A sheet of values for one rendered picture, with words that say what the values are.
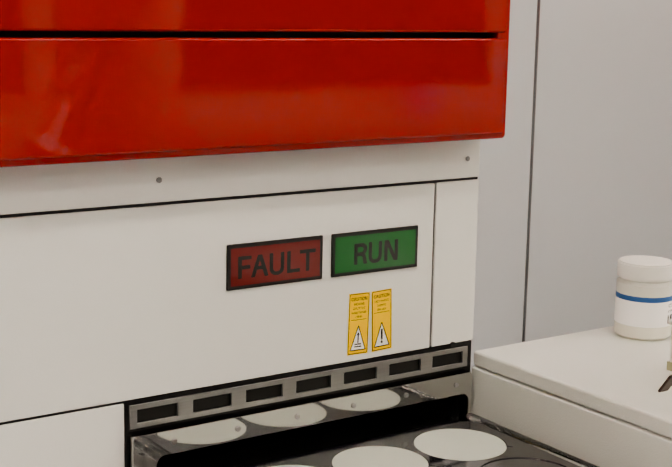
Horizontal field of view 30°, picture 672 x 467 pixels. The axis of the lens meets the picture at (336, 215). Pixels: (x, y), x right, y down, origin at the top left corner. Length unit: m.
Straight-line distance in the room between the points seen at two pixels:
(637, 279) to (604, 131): 2.21
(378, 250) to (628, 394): 0.31
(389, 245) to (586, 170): 2.37
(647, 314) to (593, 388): 0.23
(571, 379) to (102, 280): 0.53
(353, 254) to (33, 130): 0.41
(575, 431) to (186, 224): 0.48
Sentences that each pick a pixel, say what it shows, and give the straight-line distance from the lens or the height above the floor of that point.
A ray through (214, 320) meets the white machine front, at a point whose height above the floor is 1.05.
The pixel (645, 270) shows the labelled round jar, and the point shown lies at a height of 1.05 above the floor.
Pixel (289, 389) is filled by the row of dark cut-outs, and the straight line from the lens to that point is 1.37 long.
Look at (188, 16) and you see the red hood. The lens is 1.19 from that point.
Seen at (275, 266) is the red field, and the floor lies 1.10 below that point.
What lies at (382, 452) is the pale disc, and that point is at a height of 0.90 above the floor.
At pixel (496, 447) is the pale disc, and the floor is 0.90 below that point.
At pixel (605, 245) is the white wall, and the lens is 3.85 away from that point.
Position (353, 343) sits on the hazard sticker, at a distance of 1.40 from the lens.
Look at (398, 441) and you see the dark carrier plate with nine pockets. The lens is 1.39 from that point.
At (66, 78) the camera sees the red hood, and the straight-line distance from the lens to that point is 1.14.
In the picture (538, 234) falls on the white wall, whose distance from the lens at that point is 3.65.
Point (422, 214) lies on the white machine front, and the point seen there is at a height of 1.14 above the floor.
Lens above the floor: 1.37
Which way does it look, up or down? 10 degrees down
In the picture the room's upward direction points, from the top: 1 degrees clockwise
